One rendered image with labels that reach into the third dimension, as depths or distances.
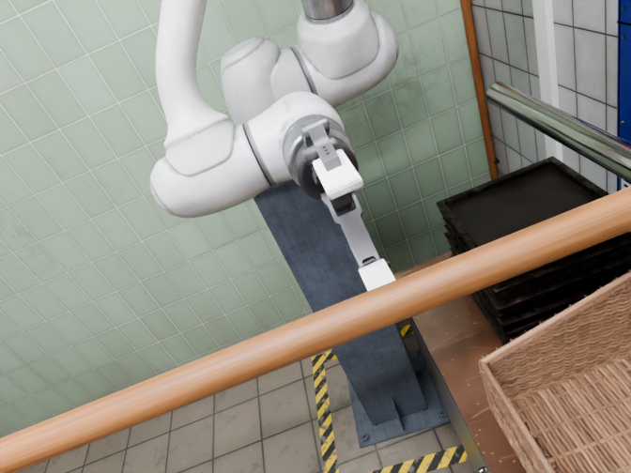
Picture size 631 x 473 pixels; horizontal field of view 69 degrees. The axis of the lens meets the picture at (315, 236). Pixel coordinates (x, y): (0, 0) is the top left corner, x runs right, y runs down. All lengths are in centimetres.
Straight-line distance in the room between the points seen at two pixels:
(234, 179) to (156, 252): 115
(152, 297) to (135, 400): 151
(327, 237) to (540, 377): 54
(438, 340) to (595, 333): 33
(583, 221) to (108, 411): 38
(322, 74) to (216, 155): 43
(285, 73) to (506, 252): 73
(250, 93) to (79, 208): 91
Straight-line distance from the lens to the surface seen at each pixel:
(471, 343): 111
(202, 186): 66
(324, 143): 42
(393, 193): 175
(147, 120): 156
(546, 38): 128
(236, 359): 36
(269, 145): 65
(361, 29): 100
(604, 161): 52
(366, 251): 51
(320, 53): 100
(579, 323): 93
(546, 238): 37
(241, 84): 100
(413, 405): 168
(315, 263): 118
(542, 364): 96
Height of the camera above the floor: 144
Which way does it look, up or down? 33 degrees down
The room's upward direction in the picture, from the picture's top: 25 degrees counter-clockwise
